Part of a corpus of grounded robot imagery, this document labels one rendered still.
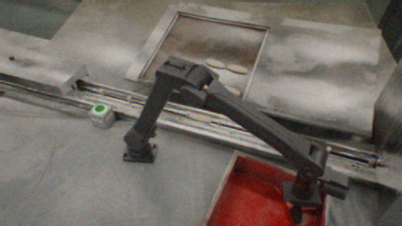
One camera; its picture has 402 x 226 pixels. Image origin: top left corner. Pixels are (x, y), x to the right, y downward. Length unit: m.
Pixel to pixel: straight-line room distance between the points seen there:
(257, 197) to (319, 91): 0.55
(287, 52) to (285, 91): 0.24
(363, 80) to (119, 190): 1.07
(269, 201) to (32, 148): 0.91
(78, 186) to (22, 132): 0.38
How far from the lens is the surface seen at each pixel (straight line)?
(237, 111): 0.81
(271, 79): 1.42
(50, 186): 1.26
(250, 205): 1.11
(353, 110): 1.39
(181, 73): 0.81
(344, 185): 0.93
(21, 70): 1.63
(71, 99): 1.49
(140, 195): 1.14
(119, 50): 1.80
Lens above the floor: 1.79
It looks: 45 degrees down
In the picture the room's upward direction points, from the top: 1 degrees counter-clockwise
